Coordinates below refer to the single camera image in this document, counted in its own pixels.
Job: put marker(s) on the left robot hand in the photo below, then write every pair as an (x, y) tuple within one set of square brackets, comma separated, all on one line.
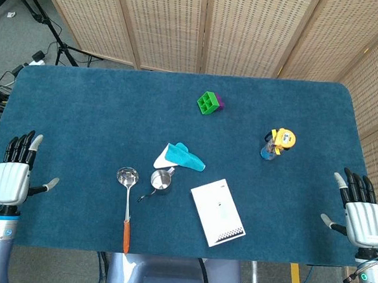
[(11, 183)]

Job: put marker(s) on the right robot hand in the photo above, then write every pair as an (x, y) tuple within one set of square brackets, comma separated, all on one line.
[(363, 223)]

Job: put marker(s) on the yellow tape measure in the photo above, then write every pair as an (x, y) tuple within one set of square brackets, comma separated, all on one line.
[(284, 138)]

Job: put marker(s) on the purple toy block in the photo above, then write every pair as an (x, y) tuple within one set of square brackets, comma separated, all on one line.
[(222, 102)]

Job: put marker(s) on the green and purple block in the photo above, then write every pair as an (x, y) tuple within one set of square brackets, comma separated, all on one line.
[(207, 103)]

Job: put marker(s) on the blue table mat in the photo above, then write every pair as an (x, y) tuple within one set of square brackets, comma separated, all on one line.
[(82, 126)]

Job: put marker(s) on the clear plastic snack jar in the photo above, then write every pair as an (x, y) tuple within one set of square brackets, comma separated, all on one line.
[(267, 153)]

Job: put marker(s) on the metal table leg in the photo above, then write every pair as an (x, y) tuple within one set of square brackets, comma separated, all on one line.
[(254, 278)]

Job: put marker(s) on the white power strip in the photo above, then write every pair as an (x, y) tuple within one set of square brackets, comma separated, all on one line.
[(38, 57)]

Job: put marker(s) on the black tripod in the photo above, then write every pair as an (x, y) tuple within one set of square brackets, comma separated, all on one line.
[(62, 47)]

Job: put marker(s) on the white box with checker strip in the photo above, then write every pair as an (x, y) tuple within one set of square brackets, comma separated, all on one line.
[(218, 212)]

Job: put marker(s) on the small steel measuring cup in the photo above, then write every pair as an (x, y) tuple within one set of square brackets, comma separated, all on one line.
[(161, 179)]

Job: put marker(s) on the white paper scrap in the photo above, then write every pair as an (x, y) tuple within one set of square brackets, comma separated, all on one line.
[(11, 14)]

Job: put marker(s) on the teal and white cloth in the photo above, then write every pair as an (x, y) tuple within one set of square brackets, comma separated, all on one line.
[(188, 159)]

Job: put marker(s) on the grey robot torso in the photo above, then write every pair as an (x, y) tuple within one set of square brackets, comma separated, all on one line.
[(169, 273)]

